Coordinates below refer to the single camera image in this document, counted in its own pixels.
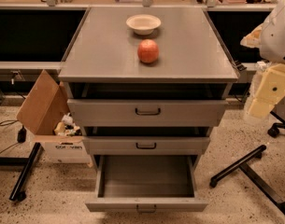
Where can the black power adapter with cable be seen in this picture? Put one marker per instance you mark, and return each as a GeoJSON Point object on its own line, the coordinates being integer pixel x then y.
{"type": "Point", "coordinates": [21, 136]}

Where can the black left table leg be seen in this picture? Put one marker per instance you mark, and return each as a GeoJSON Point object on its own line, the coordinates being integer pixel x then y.
{"type": "Point", "coordinates": [18, 193]}

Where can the black table leg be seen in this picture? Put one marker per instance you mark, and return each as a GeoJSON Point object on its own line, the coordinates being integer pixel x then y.
{"type": "Point", "coordinates": [242, 164]}
{"type": "Point", "coordinates": [18, 193]}

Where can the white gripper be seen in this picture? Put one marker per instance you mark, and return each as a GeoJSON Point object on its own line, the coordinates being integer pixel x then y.
{"type": "Point", "coordinates": [277, 41]}

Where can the grey middle drawer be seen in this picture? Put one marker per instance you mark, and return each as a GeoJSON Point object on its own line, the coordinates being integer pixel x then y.
{"type": "Point", "coordinates": [146, 140]}

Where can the grey top drawer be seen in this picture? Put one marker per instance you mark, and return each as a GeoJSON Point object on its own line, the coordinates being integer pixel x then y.
{"type": "Point", "coordinates": [146, 105]}

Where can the grey drawer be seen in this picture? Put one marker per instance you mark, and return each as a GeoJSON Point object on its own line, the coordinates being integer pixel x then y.
{"type": "Point", "coordinates": [146, 140]}
{"type": "Point", "coordinates": [145, 184]}
{"type": "Point", "coordinates": [146, 105]}

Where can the red apple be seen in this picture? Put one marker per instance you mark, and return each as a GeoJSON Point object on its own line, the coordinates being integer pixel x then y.
{"type": "Point", "coordinates": [148, 51]}

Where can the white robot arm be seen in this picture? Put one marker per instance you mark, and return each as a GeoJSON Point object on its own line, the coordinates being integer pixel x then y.
{"type": "Point", "coordinates": [272, 48]}

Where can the white ceramic bowl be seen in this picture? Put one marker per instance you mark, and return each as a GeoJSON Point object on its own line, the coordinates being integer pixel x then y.
{"type": "Point", "coordinates": [143, 24]}

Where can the open cardboard box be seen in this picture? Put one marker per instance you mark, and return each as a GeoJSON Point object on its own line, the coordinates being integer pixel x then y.
{"type": "Point", "coordinates": [45, 114]}

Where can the grey metal drawer cabinet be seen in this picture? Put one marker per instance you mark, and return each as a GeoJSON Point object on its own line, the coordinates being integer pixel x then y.
{"type": "Point", "coordinates": [190, 51]}

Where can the grey bottom drawer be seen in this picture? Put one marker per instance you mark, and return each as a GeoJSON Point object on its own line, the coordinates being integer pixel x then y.
{"type": "Point", "coordinates": [145, 184]}

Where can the black right table leg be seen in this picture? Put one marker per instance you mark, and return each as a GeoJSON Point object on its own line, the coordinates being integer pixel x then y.
{"type": "Point", "coordinates": [242, 164]}

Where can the black caster wheel base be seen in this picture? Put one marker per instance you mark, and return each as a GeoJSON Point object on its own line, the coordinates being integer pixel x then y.
{"type": "Point", "coordinates": [274, 130]}

